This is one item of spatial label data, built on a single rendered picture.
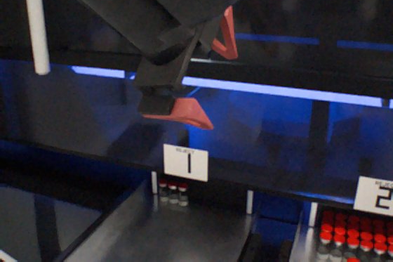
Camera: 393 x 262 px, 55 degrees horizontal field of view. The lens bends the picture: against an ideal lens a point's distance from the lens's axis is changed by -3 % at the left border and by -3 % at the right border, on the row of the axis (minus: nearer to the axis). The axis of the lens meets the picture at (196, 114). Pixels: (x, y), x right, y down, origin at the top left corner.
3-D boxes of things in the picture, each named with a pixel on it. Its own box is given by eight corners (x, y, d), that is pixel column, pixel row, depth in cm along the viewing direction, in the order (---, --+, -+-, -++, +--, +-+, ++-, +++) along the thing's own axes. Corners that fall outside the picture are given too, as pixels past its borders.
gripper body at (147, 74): (142, 95, 41) (90, 55, 36) (175, 18, 44) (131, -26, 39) (187, 94, 37) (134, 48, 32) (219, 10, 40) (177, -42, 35)
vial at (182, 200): (180, 199, 84) (180, 181, 82) (189, 201, 83) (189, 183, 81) (176, 205, 82) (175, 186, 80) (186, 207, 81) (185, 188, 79)
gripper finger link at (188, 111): (180, 143, 46) (125, 105, 39) (199, 91, 48) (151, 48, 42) (227, 148, 41) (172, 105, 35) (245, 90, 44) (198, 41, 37)
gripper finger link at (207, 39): (198, 93, 48) (150, 49, 42) (216, 46, 51) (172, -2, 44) (244, 92, 44) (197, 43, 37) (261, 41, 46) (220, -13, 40)
